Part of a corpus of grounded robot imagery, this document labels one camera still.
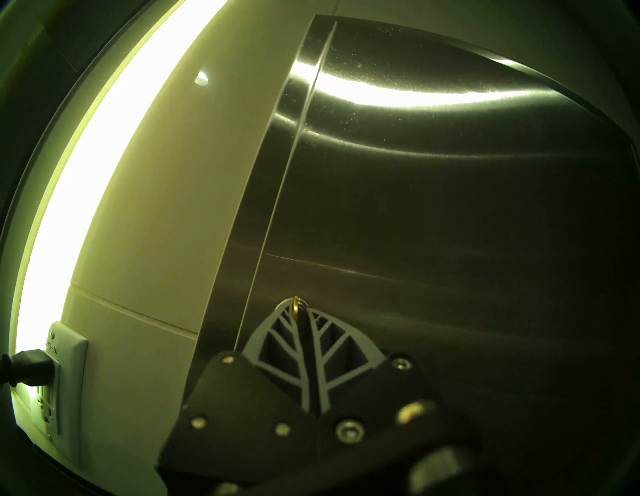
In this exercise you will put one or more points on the white wall power outlet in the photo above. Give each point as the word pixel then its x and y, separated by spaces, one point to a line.
pixel 70 345

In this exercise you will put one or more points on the bright vertical light strip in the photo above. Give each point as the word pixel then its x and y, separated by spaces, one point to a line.
pixel 100 150

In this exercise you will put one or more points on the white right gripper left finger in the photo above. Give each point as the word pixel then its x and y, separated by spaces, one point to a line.
pixel 280 360

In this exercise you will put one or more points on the small gold key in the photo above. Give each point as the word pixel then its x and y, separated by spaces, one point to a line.
pixel 296 306

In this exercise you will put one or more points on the stainless towel dispenser door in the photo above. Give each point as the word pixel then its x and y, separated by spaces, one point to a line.
pixel 450 225

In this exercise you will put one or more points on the black power plug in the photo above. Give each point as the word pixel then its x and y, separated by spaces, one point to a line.
pixel 30 367

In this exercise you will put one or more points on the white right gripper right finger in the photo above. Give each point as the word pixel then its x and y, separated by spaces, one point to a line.
pixel 340 355

